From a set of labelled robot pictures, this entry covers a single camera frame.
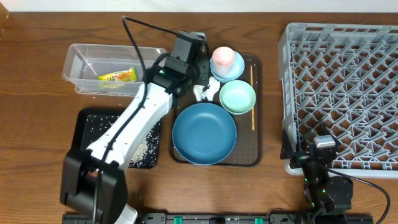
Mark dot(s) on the grey dishwasher rack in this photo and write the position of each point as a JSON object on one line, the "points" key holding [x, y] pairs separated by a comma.
{"points": [[342, 77]]}

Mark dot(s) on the white rice pile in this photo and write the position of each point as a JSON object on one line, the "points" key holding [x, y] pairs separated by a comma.
{"points": [[145, 156]]}

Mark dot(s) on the yellow green snack wrapper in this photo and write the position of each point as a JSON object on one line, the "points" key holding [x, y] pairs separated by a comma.
{"points": [[123, 76]]}

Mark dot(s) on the black tray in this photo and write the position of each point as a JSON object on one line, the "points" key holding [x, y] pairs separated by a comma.
{"points": [[79, 128]]}

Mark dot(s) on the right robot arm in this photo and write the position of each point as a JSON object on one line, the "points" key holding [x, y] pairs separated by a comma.
{"points": [[330, 196]]}

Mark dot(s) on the pink plastic cup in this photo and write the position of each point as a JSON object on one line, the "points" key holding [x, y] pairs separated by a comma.
{"points": [[223, 60]]}

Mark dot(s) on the light blue small bowl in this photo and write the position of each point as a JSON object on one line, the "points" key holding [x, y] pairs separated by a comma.
{"points": [[235, 73]]}

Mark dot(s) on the clear plastic bin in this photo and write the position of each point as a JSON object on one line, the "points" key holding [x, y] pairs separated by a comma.
{"points": [[85, 63]]}

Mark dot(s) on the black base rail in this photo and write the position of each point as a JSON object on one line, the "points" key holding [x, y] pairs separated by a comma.
{"points": [[273, 218]]}

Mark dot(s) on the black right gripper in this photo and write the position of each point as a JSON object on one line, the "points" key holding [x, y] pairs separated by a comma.
{"points": [[288, 152]]}

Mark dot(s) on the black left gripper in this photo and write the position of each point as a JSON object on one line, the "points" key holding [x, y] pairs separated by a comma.
{"points": [[204, 70]]}

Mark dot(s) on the brown serving tray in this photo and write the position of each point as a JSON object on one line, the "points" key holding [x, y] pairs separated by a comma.
{"points": [[248, 149]]}

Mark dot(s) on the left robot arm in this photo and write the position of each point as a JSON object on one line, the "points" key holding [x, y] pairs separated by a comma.
{"points": [[93, 180]]}

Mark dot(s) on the wooden chopstick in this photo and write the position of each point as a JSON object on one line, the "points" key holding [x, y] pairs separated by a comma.
{"points": [[252, 109]]}

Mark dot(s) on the mint green bowl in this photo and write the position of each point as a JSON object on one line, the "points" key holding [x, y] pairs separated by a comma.
{"points": [[237, 97]]}

